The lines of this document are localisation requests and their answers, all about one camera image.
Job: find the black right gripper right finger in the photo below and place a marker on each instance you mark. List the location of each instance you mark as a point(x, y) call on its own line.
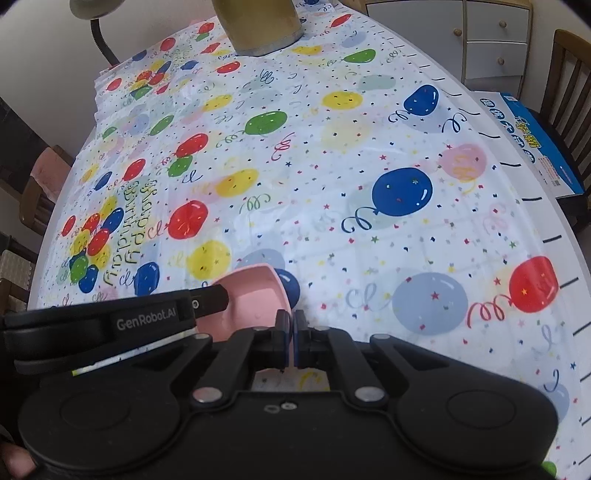
point(333, 351)

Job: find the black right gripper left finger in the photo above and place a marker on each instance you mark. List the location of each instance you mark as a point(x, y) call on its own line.
point(246, 352)

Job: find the pink heart-shaped dish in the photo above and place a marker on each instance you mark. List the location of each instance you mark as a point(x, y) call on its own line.
point(255, 295)

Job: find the near left wooden chair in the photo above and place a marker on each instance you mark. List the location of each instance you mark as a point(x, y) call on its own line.
point(17, 268)

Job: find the balloon print tablecloth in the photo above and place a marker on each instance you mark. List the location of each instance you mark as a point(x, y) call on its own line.
point(386, 195)

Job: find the wooden chair with pink cloth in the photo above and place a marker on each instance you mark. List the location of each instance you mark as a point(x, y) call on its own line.
point(43, 188)

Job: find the blue white cardboard box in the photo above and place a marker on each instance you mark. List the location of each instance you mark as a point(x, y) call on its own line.
point(533, 143)

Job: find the gold thermos jug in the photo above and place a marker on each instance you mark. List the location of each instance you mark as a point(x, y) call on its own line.
point(259, 27)

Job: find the desk lamp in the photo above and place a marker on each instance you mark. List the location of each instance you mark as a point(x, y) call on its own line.
point(92, 11)

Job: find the dark wooden right chair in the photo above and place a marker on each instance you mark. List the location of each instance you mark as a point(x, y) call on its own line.
point(565, 116)

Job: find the white drawer cabinet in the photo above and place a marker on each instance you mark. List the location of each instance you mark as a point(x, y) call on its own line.
point(484, 44)

